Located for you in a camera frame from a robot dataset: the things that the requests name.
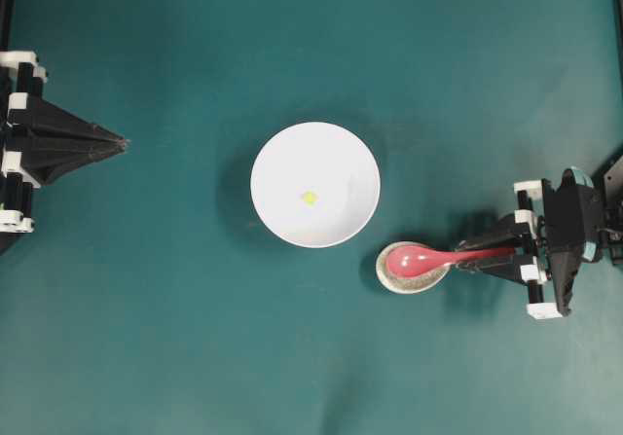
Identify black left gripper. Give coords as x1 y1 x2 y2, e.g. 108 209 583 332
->
1 52 128 234

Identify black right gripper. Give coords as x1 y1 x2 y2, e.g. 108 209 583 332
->
455 166 597 319

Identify red plastic spoon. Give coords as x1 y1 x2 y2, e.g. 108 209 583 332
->
385 244 515 277

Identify yellow hexagonal block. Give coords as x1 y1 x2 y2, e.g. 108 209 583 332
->
302 191 318 205

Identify white bowl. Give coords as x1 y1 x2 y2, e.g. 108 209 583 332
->
250 122 382 249

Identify speckled small saucer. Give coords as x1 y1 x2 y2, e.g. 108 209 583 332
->
376 241 451 294

